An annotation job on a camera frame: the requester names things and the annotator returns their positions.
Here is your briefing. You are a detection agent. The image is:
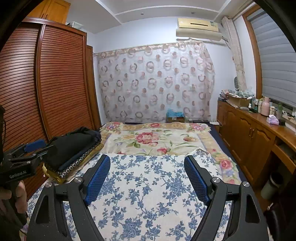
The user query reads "blue floral white bedsheet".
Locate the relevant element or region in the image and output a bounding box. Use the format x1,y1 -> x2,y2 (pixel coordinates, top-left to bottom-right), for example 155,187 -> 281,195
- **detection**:
26,148 -> 233,241

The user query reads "small white desk fan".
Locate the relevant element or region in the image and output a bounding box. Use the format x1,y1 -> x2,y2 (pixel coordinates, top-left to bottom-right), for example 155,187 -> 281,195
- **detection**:
234,76 -> 239,91

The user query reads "pink circle patterned curtain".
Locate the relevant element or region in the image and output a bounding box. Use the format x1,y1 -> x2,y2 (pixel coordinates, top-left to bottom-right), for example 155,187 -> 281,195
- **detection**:
96,42 -> 215,123

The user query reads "wooden sideboard cabinet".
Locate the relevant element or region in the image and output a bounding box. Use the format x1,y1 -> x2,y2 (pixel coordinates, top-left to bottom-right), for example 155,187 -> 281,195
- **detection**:
217,100 -> 295,186

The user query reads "grey window blind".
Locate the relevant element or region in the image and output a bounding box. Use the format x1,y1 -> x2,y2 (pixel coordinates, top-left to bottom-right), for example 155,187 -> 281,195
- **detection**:
247,9 -> 296,107

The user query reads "brown louvered wardrobe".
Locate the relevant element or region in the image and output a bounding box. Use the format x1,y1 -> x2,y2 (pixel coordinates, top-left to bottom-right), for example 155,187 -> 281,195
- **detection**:
0,17 -> 102,201

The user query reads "pink thermos bottle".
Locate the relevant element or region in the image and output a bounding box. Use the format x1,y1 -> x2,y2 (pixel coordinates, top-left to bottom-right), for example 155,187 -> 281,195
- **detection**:
261,96 -> 270,116

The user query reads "person's left hand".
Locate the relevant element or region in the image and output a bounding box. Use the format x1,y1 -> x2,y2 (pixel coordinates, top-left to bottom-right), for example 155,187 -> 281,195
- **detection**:
0,180 -> 28,229

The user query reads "cardboard box with clutter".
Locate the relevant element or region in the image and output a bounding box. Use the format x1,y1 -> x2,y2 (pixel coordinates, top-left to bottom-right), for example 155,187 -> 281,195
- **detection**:
220,89 -> 253,108

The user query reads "box with blue tissue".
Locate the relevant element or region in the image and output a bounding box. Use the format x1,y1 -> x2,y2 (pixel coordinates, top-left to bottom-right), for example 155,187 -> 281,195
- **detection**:
166,109 -> 185,123

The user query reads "red floral cream blanket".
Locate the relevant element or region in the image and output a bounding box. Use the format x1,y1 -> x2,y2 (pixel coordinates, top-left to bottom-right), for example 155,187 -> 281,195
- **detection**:
100,121 -> 243,184

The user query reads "white wall air conditioner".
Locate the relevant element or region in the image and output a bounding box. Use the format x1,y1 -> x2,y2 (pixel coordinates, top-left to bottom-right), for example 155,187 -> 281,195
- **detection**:
176,18 -> 222,41

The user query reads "beige tied side curtain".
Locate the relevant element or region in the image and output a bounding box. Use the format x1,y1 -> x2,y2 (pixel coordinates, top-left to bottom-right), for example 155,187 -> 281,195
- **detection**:
222,16 -> 247,92

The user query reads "black t-shirt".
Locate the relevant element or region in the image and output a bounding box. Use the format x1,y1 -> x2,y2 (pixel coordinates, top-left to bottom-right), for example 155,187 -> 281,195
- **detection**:
45,126 -> 95,171

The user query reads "lilac tissue pack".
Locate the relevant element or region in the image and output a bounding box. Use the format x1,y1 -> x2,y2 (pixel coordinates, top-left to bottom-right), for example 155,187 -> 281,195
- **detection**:
266,114 -> 279,126

